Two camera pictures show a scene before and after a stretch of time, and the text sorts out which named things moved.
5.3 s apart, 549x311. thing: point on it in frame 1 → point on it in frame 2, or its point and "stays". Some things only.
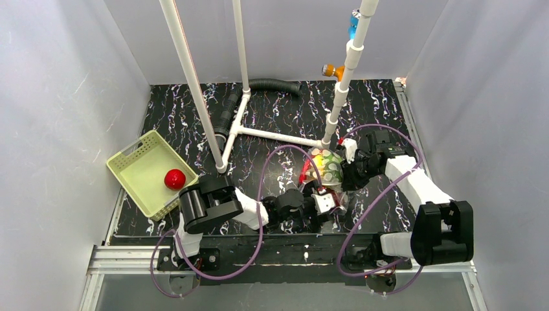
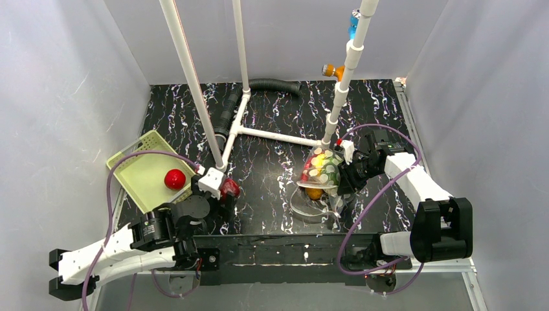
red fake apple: x=174 y=179 stays
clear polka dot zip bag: x=325 y=167 stays
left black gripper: x=311 y=188 → x=221 y=199
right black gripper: x=349 y=173 stays
